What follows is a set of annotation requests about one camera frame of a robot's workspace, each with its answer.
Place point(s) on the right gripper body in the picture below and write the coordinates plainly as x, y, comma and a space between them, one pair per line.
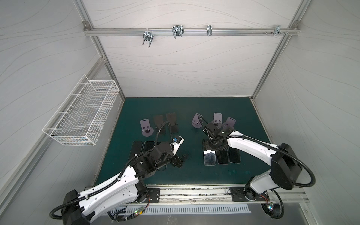
209, 135

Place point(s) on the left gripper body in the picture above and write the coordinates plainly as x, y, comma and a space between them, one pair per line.
175, 162

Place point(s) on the black phone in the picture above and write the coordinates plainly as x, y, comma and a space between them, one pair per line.
209, 156

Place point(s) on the purple phone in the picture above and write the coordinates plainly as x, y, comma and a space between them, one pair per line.
222, 157

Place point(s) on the purple round stand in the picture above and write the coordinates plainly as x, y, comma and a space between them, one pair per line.
147, 130
217, 119
196, 121
229, 123

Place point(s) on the white edged phone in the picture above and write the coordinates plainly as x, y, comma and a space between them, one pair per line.
234, 156

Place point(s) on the teal edged phone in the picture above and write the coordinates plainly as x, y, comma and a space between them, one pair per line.
136, 148

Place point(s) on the black folding phone stand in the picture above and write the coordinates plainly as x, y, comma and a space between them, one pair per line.
158, 121

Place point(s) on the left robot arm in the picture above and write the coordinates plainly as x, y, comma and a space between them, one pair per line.
82, 208

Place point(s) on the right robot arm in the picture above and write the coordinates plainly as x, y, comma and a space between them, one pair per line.
286, 170

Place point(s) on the black back-left stand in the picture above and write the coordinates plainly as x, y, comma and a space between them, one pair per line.
172, 119

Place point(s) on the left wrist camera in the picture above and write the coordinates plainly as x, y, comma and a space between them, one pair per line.
177, 142

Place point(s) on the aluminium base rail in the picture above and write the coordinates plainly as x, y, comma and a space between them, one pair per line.
216, 194

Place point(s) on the white wire basket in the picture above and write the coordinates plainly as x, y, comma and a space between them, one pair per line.
81, 117

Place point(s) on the aluminium cross rail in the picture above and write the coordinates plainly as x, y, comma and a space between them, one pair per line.
193, 32

